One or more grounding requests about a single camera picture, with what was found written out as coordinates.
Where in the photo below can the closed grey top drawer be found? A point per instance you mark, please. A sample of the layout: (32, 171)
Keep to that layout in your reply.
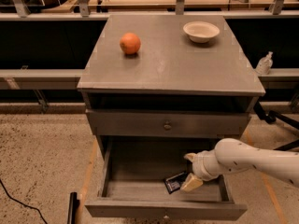
(166, 124)

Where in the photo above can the white paper bowl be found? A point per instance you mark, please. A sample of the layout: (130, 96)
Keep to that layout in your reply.
(200, 31)

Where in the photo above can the open grey middle drawer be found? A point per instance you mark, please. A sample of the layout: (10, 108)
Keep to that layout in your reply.
(134, 172)

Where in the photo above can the orange fruit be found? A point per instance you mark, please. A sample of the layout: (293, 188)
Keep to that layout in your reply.
(130, 43)

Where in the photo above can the dark blue rxbar wrapper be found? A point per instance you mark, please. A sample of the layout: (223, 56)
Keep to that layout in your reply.
(174, 182)

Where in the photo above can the clear hand sanitizer bottle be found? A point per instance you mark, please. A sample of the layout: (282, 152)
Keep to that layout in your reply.
(264, 65)

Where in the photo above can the black bar on floor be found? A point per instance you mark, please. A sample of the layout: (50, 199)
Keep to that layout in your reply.
(72, 208)

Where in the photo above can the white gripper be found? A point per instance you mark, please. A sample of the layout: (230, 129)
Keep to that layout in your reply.
(199, 166)

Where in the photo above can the grey wooden drawer cabinet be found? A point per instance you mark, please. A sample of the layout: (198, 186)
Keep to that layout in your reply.
(169, 72)

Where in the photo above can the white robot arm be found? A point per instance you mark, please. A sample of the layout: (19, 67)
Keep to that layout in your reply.
(231, 156)

